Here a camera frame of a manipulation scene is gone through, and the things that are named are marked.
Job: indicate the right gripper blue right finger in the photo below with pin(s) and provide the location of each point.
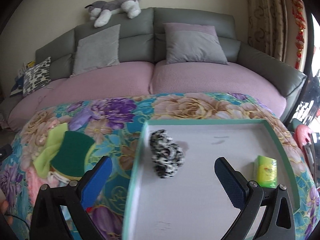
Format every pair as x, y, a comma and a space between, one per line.
233, 182

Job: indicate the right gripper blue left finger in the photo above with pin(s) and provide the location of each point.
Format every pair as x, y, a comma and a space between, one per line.
93, 181

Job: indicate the green yellow scrub sponge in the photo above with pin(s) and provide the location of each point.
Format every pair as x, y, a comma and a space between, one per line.
70, 159

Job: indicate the green tissue pack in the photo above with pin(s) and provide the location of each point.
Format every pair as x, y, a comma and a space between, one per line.
266, 172

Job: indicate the lime green cloth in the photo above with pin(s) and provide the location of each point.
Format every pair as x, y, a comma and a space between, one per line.
51, 147

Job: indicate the black white leopard scrunchie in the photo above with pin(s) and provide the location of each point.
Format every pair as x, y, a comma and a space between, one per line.
167, 156

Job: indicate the red tape roll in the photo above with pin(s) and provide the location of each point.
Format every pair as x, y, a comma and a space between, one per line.
89, 209

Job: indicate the pink fluffy towel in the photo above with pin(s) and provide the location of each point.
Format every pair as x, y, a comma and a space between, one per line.
34, 182

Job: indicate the person's left hand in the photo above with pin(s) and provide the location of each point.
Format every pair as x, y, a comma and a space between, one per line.
4, 205

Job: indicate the teal shallow cardboard tray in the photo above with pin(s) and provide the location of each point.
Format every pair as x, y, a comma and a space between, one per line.
193, 204

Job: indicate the floral blue purple blanket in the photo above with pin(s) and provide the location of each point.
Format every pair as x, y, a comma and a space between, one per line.
115, 125

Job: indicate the red plastic stool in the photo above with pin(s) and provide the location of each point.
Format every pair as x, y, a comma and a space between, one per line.
303, 138

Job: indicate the black white patterned pillow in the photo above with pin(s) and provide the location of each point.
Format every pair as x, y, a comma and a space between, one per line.
37, 77

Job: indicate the blue book on sofa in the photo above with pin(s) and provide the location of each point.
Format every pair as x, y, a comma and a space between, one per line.
18, 86

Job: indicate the grey left throw pillow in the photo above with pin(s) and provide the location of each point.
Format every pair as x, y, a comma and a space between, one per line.
97, 51

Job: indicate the grey sofa with pink cover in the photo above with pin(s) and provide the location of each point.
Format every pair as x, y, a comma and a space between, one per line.
143, 69

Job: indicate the grey pink right throw pillow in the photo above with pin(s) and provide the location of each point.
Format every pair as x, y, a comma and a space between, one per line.
192, 43

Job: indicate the beige patterned curtain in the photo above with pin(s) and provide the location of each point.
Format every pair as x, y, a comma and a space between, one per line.
271, 29

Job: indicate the grey husky plush toy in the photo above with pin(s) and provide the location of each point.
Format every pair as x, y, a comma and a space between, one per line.
101, 11

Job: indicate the red hanging decoration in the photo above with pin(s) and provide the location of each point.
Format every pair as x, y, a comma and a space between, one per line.
299, 15

